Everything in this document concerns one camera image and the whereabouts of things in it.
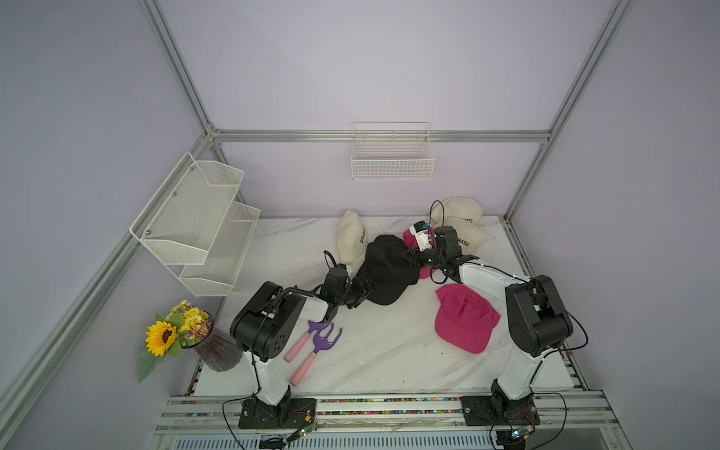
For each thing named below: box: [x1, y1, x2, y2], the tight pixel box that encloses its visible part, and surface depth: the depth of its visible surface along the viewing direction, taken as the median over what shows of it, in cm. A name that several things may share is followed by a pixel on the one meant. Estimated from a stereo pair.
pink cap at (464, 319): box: [434, 284, 502, 355], surface depth 90 cm
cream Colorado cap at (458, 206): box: [430, 195, 484, 225], surface depth 117 cm
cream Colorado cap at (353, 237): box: [336, 209, 386, 266], surface depth 109 cm
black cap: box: [355, 234, 420, 305], surface depth 94 cm
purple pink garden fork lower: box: [290, 322, 344, 387], surface depth 86 cm
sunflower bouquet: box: [136, 300, 213, 384], surface depth 64 cm
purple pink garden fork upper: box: [283, 320, 330, 363], surface depth 87 cm
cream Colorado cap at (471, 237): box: [444, 216, 491, 256], surface depth 110 cm
